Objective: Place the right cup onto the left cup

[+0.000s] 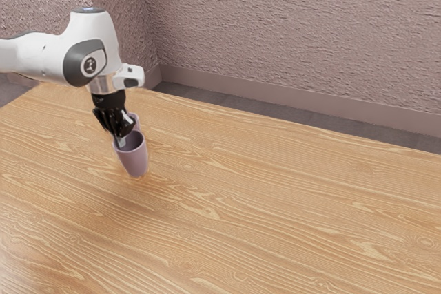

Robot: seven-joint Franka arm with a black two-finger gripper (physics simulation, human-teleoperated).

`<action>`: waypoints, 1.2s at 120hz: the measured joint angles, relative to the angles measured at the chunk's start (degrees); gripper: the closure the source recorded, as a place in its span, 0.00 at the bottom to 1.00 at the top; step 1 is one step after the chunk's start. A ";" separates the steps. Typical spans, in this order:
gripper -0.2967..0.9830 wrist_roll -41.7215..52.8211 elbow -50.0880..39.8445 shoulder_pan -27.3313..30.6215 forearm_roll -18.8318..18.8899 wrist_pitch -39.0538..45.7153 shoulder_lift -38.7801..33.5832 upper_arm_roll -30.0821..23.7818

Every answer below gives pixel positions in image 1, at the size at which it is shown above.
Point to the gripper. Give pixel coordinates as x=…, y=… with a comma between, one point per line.
x=108, y=101

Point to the purple cup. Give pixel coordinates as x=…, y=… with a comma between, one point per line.
x=135, y=122
x=135, y=159

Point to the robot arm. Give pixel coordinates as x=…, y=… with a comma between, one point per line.
x=41, y=56

